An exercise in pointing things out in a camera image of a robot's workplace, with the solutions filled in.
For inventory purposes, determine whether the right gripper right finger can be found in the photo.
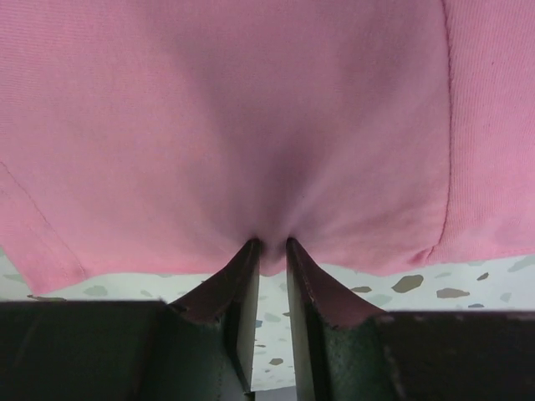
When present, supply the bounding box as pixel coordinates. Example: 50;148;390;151
286;239;534;400

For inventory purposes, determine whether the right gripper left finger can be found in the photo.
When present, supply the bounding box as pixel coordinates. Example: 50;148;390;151
1;239;262;400

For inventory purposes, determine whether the pink t-shirt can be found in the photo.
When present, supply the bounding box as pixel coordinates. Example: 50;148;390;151
1;1;534;294

